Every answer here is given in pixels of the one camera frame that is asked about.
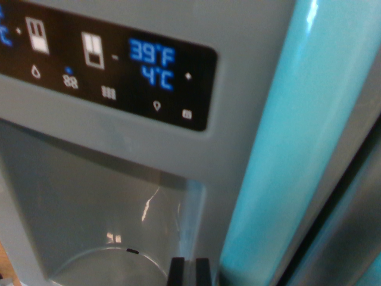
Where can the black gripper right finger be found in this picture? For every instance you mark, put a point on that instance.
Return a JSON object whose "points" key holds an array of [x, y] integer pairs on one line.
{"points": [[203, 272]]}

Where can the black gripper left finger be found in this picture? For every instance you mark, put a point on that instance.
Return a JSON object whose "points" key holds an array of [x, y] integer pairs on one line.
{"points": [[177, 272]]}

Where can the grey toy refrigerator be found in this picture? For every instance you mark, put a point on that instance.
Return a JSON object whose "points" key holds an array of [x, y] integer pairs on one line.
{"points": [[119, 143]]}

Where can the grey door with logo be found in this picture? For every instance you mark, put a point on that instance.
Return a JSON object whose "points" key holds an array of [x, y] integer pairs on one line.
{"points": [[345, 232]]}

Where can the black temperature display panel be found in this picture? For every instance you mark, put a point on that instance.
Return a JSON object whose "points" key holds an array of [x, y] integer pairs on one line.
{"points": [[119, 59]]}

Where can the grey duct tape wad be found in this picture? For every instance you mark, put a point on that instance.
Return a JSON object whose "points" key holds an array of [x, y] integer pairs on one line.
{"points": [[7, 283]]}

